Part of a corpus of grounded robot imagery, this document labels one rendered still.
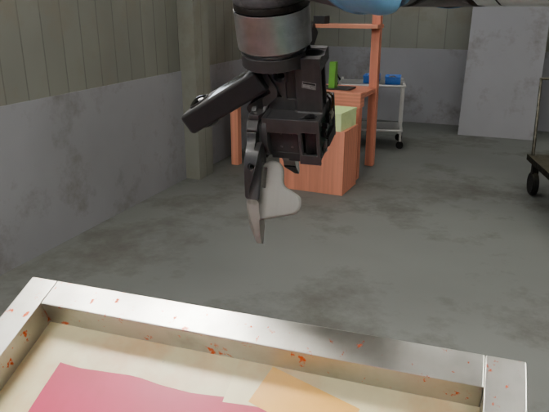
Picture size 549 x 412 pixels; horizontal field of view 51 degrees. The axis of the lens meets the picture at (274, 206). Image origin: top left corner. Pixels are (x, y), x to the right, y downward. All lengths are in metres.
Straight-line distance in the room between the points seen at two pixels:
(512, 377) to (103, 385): 0.43
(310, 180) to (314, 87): 5.03
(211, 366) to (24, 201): 3.77
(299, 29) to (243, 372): 0.36
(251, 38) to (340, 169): 4.93
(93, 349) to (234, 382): 0.18
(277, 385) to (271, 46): 0.35
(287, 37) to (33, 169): 3.90
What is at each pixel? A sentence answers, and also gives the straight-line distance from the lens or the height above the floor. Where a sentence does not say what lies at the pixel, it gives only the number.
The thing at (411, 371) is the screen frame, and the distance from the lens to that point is 0.61.
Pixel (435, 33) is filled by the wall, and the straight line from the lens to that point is 9.14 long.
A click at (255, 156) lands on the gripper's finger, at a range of 0.61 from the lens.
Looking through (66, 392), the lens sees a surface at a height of 1.32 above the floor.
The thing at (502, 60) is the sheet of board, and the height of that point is 1.00.
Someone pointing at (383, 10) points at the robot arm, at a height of 1.72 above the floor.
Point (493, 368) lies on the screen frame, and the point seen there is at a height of 1.39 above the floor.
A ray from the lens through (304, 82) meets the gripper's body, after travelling 0.59.
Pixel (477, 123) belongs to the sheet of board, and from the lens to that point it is 8.54.
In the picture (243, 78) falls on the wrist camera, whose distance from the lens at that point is 0.61.
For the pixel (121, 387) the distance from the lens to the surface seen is 0.69.
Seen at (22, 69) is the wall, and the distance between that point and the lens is 4.32.
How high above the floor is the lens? 1.72
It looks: 19 degrees down
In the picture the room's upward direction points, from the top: straight up
